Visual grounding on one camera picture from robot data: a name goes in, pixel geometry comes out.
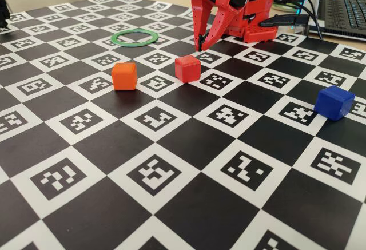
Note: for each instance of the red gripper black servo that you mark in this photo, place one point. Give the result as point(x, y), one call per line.
point(222, 7)

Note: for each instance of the red cube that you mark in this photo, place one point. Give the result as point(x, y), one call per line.
point(187, 68)

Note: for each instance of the orange cube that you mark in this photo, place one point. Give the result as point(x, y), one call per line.
point(124, 77)

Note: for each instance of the blue cube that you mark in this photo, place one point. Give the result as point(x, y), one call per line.
point(333, 102)

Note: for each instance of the red robot arm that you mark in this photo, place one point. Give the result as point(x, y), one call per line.
point(258, 31)

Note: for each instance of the black wedge shaped power plug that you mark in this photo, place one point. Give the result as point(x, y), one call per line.
point(286, 20)

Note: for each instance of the silver laptop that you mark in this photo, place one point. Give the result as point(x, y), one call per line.
point(343, 12)

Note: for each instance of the black white marker checkerboard mat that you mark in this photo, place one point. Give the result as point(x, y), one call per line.
point(200, 204)

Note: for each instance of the black object at mat edge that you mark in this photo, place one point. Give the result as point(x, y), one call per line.
point(3, 9)

